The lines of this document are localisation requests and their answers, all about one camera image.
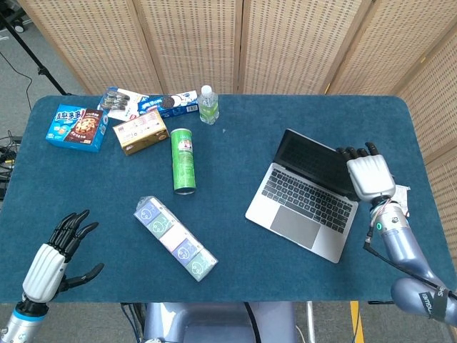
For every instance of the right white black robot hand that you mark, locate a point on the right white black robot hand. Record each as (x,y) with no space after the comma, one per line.
(371,175)

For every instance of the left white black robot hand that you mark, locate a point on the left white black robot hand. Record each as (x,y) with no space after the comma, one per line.
(44,268)

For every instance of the silver laptop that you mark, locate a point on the silver laptop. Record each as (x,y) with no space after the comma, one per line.
(303,200)

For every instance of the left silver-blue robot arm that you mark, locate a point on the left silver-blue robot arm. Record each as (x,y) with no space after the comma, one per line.
(19,321)

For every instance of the small white snack packet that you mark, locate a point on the small white snack packet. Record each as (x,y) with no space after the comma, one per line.
(402,196)

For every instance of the long pocket tissue multipack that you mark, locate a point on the long pocket tissue multipack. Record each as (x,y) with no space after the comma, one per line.
(175,237)

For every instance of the blue chocolate cookie box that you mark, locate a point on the blue chocolate cookie box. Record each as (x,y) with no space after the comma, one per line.
(76,128)

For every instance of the blue table cloth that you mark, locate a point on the blue table cloth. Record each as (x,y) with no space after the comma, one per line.
(232,232)

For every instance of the yellow snack box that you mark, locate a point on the yellow snack box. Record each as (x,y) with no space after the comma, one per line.
(141,134)

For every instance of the green chips can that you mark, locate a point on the green chips can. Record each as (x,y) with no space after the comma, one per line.
(183,160)

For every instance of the clear bottle green label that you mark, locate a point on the clear bottle green label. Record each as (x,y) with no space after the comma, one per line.
(208,107)

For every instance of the silver-blue robot torso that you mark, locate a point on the silver-blue robot torso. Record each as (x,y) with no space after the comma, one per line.
(214,323)

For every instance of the white Oreo snack bag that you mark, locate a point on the white Oreo snack bag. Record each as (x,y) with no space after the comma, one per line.
(119,101)

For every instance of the blue Oreo cookie box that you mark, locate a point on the blue Oreo cookie box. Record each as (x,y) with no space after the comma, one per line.
(171,103)

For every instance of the black tripod stand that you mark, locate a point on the black tripod stand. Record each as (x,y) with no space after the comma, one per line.
(32,57)

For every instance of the wicker folding screen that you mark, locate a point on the wicker folding screen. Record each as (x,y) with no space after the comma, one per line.
(196,43)

